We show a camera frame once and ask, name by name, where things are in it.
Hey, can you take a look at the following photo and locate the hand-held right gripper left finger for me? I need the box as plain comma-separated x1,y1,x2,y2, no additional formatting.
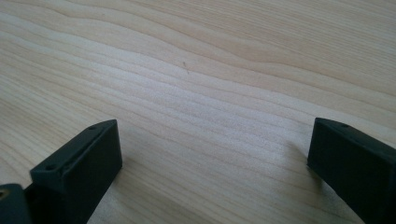
23,119,123,224

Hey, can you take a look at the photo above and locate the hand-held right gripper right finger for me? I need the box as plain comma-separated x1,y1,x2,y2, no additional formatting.
306,117,396,224

